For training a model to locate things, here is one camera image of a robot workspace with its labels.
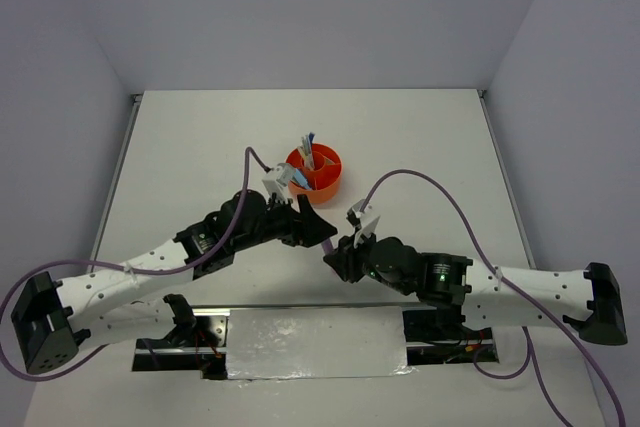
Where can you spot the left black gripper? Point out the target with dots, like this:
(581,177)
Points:
(305,227)

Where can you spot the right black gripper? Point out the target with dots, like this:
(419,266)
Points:
(344,259)

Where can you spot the yellow thin highlighter pen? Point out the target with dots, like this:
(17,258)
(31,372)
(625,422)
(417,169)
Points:
(303,154)

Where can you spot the blue white pen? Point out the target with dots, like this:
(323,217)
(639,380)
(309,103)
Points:
(307,142)

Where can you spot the pink purple highlighter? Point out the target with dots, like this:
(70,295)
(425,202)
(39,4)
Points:
(327,246)

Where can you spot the blue translucent correction tape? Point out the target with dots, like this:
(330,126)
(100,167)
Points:
(304,180)

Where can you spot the grey purple pen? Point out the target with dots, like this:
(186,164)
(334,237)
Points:
(310,162)

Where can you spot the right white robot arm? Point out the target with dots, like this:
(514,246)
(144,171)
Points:
(586,302)

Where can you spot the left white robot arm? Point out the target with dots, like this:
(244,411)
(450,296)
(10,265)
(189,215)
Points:
(54,319)

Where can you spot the orange round desk organizer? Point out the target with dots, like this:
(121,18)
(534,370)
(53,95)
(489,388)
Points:
(325,179)

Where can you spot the silver tape sheet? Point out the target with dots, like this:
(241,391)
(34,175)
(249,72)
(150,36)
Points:
(316,343)

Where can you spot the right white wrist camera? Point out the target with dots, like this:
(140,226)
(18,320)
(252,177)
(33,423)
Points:
(364,219)

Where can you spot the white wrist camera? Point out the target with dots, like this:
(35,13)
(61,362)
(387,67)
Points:
(276,182)
(364,219)

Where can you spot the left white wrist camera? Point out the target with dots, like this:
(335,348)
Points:
(276,182)

